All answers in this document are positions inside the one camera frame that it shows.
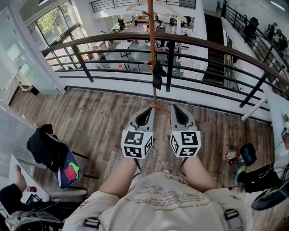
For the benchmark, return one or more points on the red and white bottle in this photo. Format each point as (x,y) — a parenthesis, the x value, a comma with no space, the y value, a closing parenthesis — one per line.
(231,155)

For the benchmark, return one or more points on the blue seat chair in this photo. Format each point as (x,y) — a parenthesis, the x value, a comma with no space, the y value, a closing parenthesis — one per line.
(65,158)

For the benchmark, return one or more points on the black office chair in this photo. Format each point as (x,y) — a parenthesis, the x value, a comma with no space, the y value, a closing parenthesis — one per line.
(250,28)

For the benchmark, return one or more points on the person's beige printed shirt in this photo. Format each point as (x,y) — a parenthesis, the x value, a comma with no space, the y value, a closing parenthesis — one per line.
(158,203)

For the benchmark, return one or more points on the person's right forearm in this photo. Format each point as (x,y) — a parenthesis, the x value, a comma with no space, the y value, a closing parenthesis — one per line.
(199,173)

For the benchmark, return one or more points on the black and blue pouch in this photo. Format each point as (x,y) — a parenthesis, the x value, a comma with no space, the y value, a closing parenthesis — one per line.
(248,154)

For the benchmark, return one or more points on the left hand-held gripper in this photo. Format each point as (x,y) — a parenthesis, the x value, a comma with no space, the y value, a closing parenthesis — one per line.
(135,143)

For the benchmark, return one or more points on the red cloth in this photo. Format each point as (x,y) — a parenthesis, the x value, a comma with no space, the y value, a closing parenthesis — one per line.
(70,172)

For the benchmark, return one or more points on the black jacket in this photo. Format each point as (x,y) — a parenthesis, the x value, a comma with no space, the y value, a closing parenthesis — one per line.
(41,146)

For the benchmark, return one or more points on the grey backpack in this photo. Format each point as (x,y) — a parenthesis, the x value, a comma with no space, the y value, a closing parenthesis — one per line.
(34,221)

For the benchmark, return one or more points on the white table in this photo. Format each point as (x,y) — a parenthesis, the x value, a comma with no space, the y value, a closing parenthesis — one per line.
(278,117)

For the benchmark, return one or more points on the black side balcony railing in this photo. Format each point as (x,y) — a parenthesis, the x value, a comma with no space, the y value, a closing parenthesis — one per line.
(255,33)

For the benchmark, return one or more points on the light wooden clothes hanger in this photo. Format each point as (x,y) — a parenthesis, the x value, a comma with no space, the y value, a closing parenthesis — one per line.
(175,12)

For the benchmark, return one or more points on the person's left forearm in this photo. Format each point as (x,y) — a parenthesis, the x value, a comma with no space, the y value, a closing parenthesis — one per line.
(119,178)

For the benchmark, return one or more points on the large glass window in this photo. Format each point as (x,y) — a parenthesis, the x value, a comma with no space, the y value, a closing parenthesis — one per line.
(54,24)

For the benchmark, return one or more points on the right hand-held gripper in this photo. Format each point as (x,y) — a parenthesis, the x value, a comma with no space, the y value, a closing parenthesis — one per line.
(186,144)

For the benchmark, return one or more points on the black railing across atrium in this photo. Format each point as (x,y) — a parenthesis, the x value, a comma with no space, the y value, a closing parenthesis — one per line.
(126,4)

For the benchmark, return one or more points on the dark railing with wooden handrail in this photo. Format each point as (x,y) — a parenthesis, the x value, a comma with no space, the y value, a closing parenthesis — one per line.
(203,44)

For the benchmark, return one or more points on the red capped bottle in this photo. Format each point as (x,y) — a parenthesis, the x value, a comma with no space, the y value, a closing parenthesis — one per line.
(31,189)

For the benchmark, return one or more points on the brown wooden coat rack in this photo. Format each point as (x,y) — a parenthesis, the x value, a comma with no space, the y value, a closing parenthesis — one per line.
(151,27)

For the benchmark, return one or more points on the white desk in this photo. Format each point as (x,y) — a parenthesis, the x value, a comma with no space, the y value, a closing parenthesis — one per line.
(27,178)

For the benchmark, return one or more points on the glass partition door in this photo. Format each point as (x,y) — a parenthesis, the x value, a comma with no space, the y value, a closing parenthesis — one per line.
(24,58)

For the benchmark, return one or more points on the dark staircase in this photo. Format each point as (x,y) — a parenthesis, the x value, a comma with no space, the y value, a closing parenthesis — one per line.
(214,45)

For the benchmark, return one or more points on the black waste bin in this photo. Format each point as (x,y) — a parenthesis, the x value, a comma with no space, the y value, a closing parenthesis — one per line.
(34,90)

